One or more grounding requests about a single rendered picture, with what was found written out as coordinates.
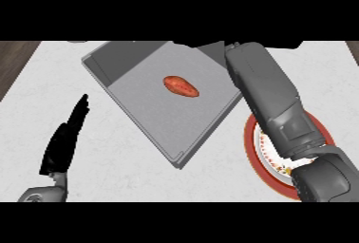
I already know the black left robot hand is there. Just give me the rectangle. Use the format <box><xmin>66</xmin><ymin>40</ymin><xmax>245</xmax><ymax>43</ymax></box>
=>
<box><xmin>38</xmin><ymin>93</ymin><xmax>91</xmax><ymax>177</ymax></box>

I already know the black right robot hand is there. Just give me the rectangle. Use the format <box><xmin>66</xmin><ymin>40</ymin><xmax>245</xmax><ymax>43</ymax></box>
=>
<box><xmin>173</xmin><ymin>40</ymin><xmax>303</xmax><ymax>50</ymax></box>

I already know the orange sweet potato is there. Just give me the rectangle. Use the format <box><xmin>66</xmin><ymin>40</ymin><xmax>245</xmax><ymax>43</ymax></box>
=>
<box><xmin>161</xmin><ymin>75</ymin><xmax>201</xmax><ymax>99</ymax></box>

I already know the grey open box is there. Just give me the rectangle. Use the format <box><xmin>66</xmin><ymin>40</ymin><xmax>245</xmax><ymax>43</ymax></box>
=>
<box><xmin>80</xmin><ymin>41</ymin><xmax>245</xmax><ymax>171</ymax></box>

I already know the red-rimmed white plate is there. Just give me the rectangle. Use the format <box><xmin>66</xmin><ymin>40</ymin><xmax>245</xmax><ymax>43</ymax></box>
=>
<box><xmin>242</xmin><ymin>110</ymin><xmax>338</xmax><ymax>201</ymax></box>

